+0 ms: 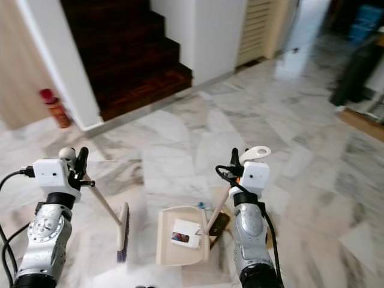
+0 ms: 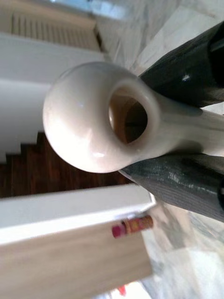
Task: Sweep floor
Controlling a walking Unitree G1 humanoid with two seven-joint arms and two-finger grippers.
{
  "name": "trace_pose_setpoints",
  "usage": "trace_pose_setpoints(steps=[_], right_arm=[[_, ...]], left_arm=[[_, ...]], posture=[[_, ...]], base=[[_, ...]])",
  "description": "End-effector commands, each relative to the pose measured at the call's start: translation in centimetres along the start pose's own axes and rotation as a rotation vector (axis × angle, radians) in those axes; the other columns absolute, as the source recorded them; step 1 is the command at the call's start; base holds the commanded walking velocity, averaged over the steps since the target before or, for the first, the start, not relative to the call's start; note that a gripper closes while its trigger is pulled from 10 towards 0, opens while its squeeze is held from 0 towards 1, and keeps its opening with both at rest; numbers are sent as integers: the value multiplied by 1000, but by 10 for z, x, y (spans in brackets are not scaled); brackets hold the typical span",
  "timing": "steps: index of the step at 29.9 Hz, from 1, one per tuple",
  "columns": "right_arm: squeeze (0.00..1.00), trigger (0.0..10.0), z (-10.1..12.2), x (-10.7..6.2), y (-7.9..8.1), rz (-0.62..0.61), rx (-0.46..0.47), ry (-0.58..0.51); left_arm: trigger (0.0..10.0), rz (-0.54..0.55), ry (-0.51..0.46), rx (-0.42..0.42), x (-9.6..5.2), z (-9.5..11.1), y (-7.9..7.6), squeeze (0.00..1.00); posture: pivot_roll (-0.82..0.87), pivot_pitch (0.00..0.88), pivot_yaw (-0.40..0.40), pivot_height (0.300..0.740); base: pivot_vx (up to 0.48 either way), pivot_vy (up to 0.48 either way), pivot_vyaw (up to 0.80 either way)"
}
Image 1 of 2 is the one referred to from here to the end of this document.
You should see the wooden-handled broom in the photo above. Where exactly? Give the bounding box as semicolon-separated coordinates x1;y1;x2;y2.
59;146;131;263

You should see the beige long-handled dustpan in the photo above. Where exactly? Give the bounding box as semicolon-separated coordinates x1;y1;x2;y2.
156;146;272;267

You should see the dark brown wrapper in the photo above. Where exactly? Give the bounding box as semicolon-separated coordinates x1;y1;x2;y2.
209;211;231;236

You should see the red spray can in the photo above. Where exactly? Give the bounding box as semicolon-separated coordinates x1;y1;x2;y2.
39;89;71;129

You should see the white box with picture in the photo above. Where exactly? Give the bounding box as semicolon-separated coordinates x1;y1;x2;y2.
171;218;202;249

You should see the dark wooden staircase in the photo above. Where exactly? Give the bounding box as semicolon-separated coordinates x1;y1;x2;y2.
61;0;194;122

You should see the light wood cabinet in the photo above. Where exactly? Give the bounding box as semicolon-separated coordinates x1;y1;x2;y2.
0;0;58;131

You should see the brown wooden board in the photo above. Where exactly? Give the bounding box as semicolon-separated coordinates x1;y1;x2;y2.
339;108;384;143

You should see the black upright bag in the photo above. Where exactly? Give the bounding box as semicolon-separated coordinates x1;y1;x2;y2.
329;41;384;107

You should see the blue crate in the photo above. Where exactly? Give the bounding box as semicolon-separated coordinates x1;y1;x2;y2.
345;3;384;44

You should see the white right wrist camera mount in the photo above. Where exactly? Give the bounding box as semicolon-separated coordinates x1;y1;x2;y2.
240;161;271;196

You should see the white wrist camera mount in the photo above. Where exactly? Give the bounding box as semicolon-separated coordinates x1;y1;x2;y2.
32;158;76;194
240;161;271;196

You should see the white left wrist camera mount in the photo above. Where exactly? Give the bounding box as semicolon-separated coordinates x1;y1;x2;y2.
32;158;76;194

